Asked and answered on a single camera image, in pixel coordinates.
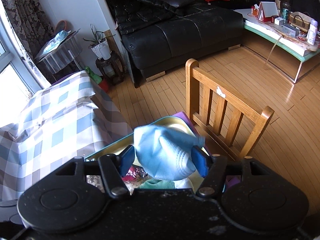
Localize patterned curtain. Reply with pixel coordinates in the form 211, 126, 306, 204
0, 0, 54, 86

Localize light blue face mask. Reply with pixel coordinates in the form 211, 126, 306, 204
133, 125, 205, 181

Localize wooden chair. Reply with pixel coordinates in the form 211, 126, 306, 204
185, 59, 274, 161

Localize blue plastic bag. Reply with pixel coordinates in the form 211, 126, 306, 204
43, 30, 69, 54

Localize dark round plant stand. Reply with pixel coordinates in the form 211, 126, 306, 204
95, 50, 126, 85

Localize green glass coffee table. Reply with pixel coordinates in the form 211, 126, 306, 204
236, 9, 319, 84

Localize gold metal tin tray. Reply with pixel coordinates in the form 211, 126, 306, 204
85, 115, 213, 189

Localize black leather sofa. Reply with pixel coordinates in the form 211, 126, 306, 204
105, 0, 274, 87

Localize floral beige sachet pouch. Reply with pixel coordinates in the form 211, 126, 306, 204
122, 165, 148, 183

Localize woven basket bag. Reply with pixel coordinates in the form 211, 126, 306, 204
289, 11, 312, 33

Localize checkered sofa cover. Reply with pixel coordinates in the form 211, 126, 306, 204
1, 71, 132, 201

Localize red white house box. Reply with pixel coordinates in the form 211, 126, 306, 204
252, 2, 279, 22

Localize round side table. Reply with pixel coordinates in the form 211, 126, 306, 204
34, 29, 82, 75

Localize potted plant white pot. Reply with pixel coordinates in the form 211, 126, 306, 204
83, 24, 113, 60

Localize white lotion bottle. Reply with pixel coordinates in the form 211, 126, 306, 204
306, 18, 318, 45

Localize purple mat under tin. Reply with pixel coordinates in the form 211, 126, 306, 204
174, 112, 199, 135

